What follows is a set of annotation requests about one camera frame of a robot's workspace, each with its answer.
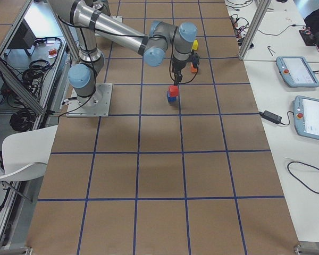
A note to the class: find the blue wooden block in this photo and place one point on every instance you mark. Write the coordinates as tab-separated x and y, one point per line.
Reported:
170	99

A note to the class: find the aluminium frame post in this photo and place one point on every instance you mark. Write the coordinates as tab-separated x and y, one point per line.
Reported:
253	28

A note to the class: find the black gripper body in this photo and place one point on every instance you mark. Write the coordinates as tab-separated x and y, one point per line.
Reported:
178	66

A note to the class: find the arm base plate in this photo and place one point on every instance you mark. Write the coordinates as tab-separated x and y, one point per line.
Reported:
98	105

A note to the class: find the red wooden block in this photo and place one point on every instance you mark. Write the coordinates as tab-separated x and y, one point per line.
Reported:
173	91

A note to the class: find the white chair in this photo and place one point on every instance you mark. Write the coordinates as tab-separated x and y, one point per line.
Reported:
25	155

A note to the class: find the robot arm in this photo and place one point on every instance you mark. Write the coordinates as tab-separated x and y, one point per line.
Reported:
91	18

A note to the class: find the near teach pendant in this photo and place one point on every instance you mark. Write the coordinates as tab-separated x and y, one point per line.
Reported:
306	116

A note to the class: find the far teach pendant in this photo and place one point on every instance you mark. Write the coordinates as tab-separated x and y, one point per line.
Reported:
296	72

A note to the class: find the teach pendant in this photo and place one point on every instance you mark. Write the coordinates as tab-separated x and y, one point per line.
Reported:
306	116
296	72

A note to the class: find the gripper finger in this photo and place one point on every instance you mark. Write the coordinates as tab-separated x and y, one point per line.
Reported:
177	78

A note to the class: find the black power adapter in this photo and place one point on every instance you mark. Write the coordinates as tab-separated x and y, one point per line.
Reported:
276	119

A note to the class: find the orange wooden block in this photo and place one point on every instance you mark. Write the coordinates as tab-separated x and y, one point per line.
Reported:
193	69

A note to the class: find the yellow wooden block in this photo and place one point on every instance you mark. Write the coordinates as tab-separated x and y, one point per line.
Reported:
195	45

